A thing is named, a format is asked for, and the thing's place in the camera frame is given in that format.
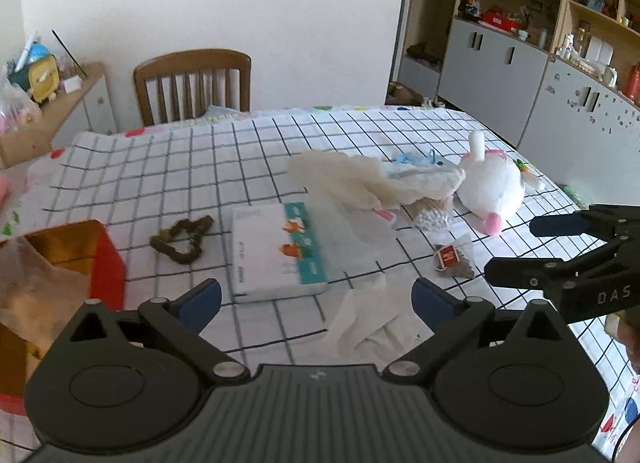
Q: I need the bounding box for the red shelf box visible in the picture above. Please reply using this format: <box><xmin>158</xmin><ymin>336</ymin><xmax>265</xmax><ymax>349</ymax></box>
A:
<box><xmin>482</xmin><ymin>7</ymin><xmax>523</xmax><ymax>33</ymax></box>

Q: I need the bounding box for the translucent plastic bag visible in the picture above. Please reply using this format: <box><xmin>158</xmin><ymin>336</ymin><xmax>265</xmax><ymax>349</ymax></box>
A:
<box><xmin>0</xmin><ymin>235</ymin><xmax>93</xmax><ymax>359</ymax></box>

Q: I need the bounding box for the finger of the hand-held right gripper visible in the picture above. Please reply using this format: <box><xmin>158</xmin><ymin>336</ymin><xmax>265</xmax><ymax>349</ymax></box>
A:
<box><xmin>484</xmin><ymin>255</ymin><xmax>598</xmax><ymax>297</ymax></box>
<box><xmin>530</xmin><ymin>203</ymin><xmax>640</xmax><ymax>244</ymax></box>

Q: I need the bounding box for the white black checked tablecloth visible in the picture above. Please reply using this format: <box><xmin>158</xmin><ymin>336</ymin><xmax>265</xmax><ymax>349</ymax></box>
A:
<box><xmin>0</xmin><ymin>104</ymin><xmax>640</xmax><ymax>463</ymax></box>

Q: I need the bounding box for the grey wooden wall cabinet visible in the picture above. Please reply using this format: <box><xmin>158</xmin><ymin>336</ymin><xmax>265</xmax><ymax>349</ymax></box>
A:
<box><xmin>390</xmin><ymin>0</ymin><xmax>640</xmax><ymax>194</ymax></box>

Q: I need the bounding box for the clear plastic bag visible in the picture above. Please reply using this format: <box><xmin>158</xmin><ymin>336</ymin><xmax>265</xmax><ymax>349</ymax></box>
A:
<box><xmin>325</xmin><ymin>275</ymin><xmax>436</xmax><ymax>359</ymax></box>

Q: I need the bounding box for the white teal tissue pack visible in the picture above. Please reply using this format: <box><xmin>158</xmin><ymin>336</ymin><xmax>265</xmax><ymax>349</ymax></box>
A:
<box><xmin>231</xmin><ymin>200</ymin><xmax>330</xmax><ymax>304</ymax></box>

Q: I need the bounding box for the white card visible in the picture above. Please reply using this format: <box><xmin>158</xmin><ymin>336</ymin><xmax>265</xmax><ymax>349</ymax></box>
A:
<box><xmin>585</xmin><ymin>37</ymin><xmax>615</xmax><ymax>66</ymax></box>

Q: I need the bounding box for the plastic bag of pink things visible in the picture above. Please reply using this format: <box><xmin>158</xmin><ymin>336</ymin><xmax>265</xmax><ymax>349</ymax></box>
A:
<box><xmin>0</xmin><ymin>83</ymin><xmax>43</xmax><ymax>136</ymax></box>

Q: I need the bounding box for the clear plastic pouch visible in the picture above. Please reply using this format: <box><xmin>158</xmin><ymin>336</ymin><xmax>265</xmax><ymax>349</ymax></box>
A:
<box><xmin>305</xmin><ymin>193</ymin><xmax>401</xmax><ymax>289</ymax></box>

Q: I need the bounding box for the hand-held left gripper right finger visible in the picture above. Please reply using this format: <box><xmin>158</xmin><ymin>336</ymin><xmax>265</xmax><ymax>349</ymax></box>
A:
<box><xmin>382</xmin><ymin>277</ymin><xmax>583</xmax><ymax>384</ymax></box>

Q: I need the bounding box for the tea bag packet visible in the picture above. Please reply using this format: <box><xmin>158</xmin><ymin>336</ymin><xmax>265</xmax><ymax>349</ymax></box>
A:
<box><xmin>432</xmin><ymin>233</ymin><xmax>478</xmax><ymax>281</ymax></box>

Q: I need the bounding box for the blue round toy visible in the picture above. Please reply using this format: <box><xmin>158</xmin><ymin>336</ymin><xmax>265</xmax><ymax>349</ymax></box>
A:
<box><xmin>22</xmin><ymin>43</ymin><xmax>51</xmax><ymax>66</ymax></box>

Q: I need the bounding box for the dark brown wood ornament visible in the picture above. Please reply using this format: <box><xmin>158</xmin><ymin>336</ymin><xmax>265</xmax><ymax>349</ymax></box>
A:
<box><xmin>406</xmin><ymin>42</ymin><xmax>443</xmax><ymax>66</ymax></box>

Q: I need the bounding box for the white plush rabbit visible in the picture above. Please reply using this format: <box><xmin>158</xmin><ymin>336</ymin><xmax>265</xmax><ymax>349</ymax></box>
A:
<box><xmin>457</xmin><ymin>130</ymin><xmax>546</xmax><ymax>236</ymax></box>

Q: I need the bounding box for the brown hair scrunchie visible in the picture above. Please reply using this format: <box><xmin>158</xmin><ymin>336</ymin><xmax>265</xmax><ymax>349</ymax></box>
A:
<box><xmin>150</xmin><ymin>216</ymin><xmax>215</xmax><ymax>265</ymax></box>

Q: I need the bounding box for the white tube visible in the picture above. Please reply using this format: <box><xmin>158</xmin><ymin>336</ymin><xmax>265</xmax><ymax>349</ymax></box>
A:
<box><xmin>15</xmin><ymin>30</ymin><xmax>38</xmax><ymax>71</ymax></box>

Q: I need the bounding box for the cotton swab pack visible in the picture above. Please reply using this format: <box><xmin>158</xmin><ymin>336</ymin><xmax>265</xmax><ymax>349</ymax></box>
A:
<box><xmin>412</xmin><ymin>196</ymin><xmax>456</xmax><ymax>231</ymax></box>

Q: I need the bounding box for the brown basket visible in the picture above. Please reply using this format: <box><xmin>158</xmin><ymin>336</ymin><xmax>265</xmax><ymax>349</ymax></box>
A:
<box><xmin>386</xmin><ymin>83</ymin><xmax>428</xmax><ymax>106</ymax></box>

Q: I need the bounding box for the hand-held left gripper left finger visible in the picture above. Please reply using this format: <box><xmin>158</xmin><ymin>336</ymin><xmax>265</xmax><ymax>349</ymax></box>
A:
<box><xmin>50</xmin><ymin>279</ymin><xmax>249</xmax><ymax>384</ymax></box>

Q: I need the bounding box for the beige mesh cloth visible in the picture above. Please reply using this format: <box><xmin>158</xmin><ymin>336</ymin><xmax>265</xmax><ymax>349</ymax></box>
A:
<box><xmin>287</xmin><ymin>150</ymin><xmax>466</xmax><ymax>211</ymax></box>

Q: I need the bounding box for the thin black stick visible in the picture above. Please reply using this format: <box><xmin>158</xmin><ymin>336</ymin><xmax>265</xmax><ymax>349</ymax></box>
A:
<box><xmin>51</xmin><ymin>29</ymin><xmax>88</xmax><ymax>78</ymax></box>

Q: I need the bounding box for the brown wooden chair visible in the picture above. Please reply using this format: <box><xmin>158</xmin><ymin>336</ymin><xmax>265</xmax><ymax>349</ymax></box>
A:
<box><xmin>133</xmin><ymin>48</ymin><xmax>252</xmax><ymax>128</ymax></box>

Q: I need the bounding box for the small wooden side cabinet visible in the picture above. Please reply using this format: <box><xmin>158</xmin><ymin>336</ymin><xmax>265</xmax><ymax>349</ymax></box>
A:
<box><xmin>0</xmin><ymin>62</ymin><xmax>118</xmax><ymax>169</ymax></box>

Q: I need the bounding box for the red tin box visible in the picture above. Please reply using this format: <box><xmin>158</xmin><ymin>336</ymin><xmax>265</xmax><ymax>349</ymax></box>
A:
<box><xmin>0</xmin><ymin>220</ymin><xmax>126</xmax><ymax>416</ymax></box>

